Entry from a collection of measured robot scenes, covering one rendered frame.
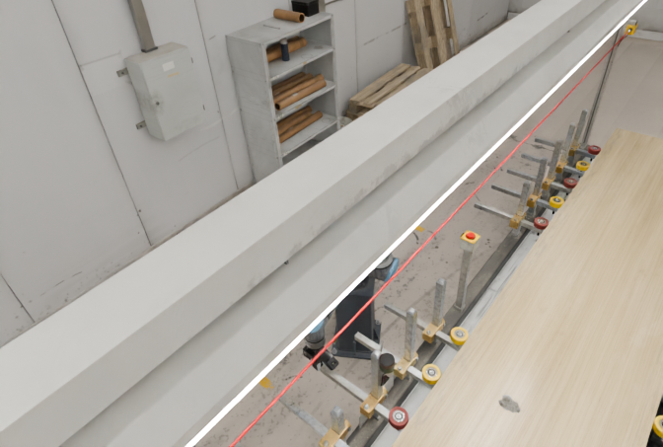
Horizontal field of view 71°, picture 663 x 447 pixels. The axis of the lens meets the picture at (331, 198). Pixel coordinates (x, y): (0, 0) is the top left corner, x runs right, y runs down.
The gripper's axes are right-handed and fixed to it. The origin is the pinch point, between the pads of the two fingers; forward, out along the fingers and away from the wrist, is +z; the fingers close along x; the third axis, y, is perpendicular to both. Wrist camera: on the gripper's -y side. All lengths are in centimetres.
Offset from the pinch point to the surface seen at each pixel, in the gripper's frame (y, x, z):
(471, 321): -35, -82, 20
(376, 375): -29.0, -2.6, -22.1
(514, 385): -72, -42, -9
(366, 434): -30.4, 6.0, 12.0
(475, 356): -53, -44, -8
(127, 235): 229, -15, 55
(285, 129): 213, -184, 30
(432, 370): -42, -26, -9
